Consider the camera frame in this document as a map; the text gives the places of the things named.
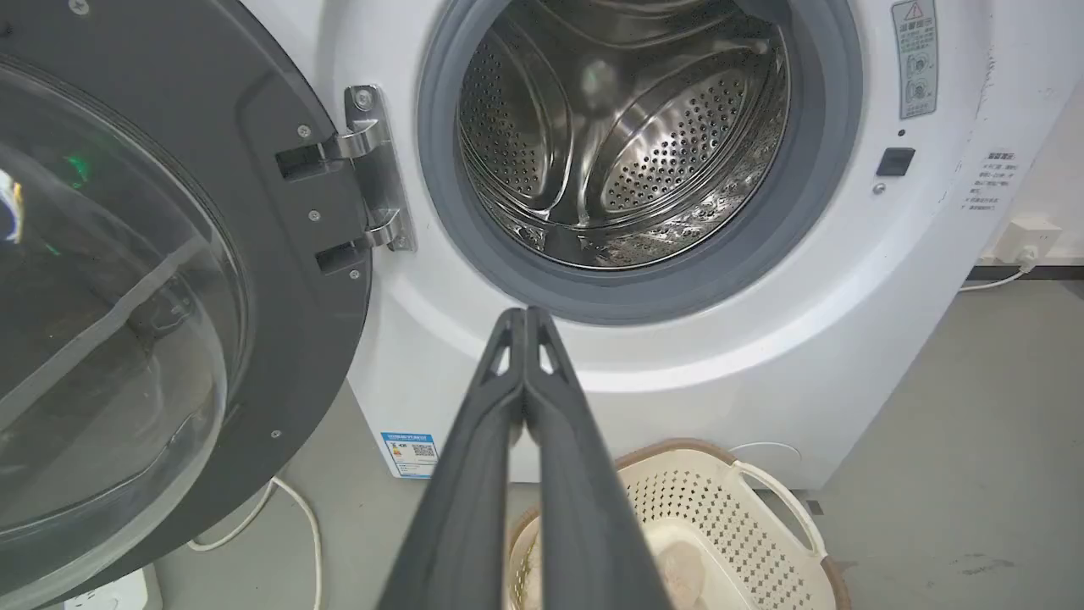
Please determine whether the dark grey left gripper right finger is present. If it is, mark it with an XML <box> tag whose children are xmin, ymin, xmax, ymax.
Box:
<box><xmin>523</xmin><ymin>307</ymin><xmax>674</xmax><ymax>610</ymax></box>

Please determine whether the white power cable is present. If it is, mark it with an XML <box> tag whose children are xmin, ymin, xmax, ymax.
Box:
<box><xmin>188</xmin><ymin>476</ymin><xmax>324</xmax><ymax>610</ymax></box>

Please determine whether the dark grey washing machine door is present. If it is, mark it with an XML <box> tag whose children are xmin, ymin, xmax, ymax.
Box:
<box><xmin>0</xmin><ymin>0</ymin><xmax>374</xmax><ymax>610</ymax></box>

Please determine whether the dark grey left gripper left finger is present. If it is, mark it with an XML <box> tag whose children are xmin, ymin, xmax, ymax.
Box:
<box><xmin>378</xmin><ymin>308</ymin><xmax>528</xmax><ymax>610</ymax></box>

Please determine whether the white wall socket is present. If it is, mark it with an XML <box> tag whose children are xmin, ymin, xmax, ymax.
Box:
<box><xmin>993</xmin><ymin>213</ymin><xmax>1063</xmax><ymax>265</ymax></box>

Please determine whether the white socket cable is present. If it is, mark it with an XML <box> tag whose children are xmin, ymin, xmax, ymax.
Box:
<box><xmin>960</xmin><ymin>261</ymin><xmax>1036</xmax><ymax>293</ymax></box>

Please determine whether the cream perforated laundry basket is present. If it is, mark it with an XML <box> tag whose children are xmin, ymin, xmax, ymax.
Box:
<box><xmin>507</xmin><ymin>439</ymin><xmax>853</xmax><ymax>610</ymax></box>

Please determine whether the white power strip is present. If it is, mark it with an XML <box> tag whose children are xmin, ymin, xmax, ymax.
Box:
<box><xmin>64</xmin><ymin>566</ymin><xmax>163</xmax><ymax>610</ymax></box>

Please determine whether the white front-load washing machine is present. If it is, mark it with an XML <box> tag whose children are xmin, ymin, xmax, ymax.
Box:
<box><xmin>240</xmin><ymin>0</ymin><xmax>1084</xmax><ymax>491</ymax></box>

